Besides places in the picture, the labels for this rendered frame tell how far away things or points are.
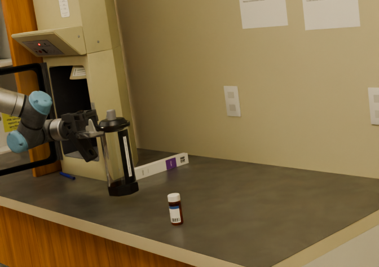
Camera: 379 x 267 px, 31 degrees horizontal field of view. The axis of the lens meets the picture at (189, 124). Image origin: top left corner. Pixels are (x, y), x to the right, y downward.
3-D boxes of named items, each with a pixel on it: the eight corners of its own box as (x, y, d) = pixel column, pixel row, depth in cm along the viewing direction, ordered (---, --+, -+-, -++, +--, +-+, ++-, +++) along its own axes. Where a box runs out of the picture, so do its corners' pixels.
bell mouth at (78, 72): (98, 71, 271) (97, 57, 270) (125, 71, 258) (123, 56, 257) (61, 79, 260) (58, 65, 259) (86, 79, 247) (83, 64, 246)
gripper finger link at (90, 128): (92, 120, 210) (80, 119, 218) (96, 139, 211) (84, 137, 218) (101, 117, 211) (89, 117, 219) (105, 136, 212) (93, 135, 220)
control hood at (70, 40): (42, 56, 265) (37, 30, 263) (87, 53, 241) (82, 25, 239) (14, 61, 258) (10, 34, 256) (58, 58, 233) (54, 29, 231)
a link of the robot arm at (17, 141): (11, 119, 218) (35, 110, 227) (1, 144, 224) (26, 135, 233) (27, 134, 216) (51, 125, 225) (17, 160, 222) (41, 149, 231)
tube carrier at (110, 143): (146, 184, 221) (136, 119, 217) (125, 194, 212) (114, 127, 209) (120, 183, 227) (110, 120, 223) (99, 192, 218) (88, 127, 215)
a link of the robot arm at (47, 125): (28, 146, 234) (45, 139, 240) (51, 144, 227) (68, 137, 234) (22, 124, 232) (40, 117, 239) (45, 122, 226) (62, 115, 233)
